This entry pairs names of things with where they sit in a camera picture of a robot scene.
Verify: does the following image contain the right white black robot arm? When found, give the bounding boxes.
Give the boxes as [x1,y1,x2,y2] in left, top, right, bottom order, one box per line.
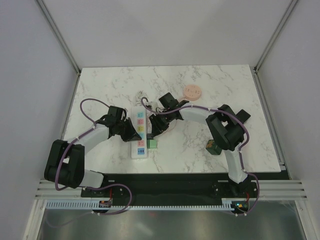
[143,93,251,197]

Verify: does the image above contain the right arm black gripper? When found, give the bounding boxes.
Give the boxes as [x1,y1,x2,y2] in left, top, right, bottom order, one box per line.
[149,109,173,137]

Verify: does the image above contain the white power strip cord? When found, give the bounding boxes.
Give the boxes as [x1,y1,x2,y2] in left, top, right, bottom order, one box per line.
[133,90,148,107]

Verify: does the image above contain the grey small charger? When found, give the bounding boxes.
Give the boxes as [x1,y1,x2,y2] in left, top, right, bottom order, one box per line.
[146,133,154,140]

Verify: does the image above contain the dark green cube plug adapter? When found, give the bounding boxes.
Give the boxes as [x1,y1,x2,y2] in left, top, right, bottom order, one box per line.
[205,139,222,156]

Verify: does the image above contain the white power strip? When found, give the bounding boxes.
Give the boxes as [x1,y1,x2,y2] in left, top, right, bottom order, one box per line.
[131,105,148,159]

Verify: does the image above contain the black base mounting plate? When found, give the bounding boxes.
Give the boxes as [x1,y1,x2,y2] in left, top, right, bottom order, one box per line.
[81,173,258,204]

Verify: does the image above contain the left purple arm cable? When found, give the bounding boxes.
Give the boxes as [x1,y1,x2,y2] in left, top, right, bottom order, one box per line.
[46,98,133,228]

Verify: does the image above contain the white slotted cable duct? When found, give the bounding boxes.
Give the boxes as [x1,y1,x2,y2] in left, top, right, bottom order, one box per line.
[45,196,247,211]

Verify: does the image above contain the black cube adapter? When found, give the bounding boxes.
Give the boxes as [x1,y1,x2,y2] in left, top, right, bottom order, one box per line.
[236,109,251,124]

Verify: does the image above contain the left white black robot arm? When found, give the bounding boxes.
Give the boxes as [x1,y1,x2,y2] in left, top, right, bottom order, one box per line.
[44,106,142,197]

